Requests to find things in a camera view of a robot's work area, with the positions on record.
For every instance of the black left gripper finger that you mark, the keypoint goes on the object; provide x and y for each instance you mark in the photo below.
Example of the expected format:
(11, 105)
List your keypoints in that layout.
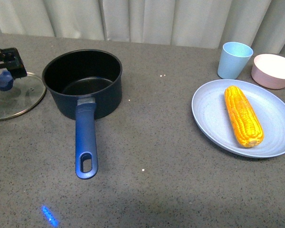
(10, 59)

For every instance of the glass lid blue knob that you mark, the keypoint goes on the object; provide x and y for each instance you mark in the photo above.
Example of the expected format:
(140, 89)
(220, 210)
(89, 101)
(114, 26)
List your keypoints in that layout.
(25, 94)

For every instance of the yellow corn cob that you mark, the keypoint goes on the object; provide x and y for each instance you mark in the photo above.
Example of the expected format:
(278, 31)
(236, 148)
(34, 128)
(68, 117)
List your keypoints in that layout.
(247, 128)

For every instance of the light blue cup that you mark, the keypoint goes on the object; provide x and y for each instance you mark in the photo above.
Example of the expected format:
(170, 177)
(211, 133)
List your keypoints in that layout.
(234, 57)

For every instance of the white curtain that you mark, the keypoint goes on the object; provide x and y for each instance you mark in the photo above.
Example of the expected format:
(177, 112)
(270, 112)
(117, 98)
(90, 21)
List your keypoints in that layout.
(192, 23)

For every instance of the light blue plate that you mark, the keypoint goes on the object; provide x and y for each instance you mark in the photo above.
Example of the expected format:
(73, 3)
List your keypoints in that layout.
(210, 113)

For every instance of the dark blue saucepan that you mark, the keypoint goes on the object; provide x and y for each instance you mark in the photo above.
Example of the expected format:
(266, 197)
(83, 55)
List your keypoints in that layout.
(85, 85)

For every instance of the pink bowl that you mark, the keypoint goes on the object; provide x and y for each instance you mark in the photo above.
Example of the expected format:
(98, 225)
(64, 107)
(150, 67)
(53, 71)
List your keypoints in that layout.
(268, 70)

